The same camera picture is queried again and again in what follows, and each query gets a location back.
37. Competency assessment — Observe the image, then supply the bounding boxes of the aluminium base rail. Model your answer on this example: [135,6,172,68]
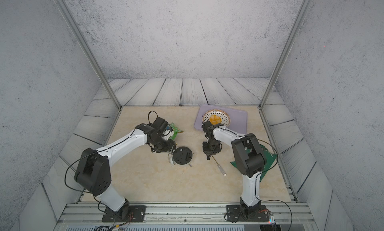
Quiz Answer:
[54,202,318,231]

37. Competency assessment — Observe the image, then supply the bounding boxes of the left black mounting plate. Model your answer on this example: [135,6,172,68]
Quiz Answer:
[102,205,147,223]

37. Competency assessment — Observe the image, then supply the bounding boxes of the aluminium frame post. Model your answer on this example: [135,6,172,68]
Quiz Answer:
[53,0,123,111]
[259,0,313,110]

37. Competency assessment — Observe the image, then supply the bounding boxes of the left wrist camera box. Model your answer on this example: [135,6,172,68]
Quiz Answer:
[163,126,173,136]

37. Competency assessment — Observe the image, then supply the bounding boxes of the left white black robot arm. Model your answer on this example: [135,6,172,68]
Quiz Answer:
[74,117,176,213]

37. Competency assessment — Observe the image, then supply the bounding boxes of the large green chips bag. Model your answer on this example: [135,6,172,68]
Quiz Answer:
[230,143,278,183]

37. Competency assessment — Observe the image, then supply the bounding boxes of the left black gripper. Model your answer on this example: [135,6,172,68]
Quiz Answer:
[150,134,180,153]

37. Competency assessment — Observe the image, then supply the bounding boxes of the patterned white plate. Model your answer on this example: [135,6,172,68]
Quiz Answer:
[202,109,231,127]

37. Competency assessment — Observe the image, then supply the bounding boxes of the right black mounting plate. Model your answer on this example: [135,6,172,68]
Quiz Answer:
[225,205,271,223]

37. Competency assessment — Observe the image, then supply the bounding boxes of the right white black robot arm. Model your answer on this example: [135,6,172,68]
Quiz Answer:
[202,121,267,215]

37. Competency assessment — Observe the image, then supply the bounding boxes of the black mounting plate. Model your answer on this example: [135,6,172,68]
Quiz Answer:
[102,205,147,223]
[225,205,271,223]

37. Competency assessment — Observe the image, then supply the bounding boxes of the left aluminium frame post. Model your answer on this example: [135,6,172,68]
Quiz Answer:
[53,0,123,111]

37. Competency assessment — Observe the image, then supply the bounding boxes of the right aluminium frame post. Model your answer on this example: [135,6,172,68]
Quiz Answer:
[259,0,313,110]

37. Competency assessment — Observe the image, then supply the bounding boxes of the lavender plastic tray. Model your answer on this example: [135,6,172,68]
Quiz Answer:
[194,104,248,135]

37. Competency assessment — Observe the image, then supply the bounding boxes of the white twin-bell alarm clock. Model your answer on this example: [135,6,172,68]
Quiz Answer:
[169,147,193,166]

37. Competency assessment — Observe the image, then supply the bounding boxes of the small green snack packet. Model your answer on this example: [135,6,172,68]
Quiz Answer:
[169,123,184,140]

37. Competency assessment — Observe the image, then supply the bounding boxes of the clear handle screwdriver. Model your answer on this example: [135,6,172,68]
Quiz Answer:
[212,157,227,177]

